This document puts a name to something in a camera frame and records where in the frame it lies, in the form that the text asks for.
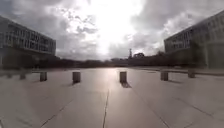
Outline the distant row of trees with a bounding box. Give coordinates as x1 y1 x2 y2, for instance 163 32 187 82
33 50 204 70

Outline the grey office building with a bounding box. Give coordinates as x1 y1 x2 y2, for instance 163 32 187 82
163 9 224 70

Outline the row of short bollards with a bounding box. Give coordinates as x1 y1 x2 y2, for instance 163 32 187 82
5 69 197 84

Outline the grey paved plaza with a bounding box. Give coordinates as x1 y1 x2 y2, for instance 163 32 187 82
0 67 224 128

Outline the glass-fronted building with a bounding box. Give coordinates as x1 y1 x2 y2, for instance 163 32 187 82
0 15 58 70

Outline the distant tower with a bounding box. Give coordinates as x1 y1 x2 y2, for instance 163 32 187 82
128 48 133 60

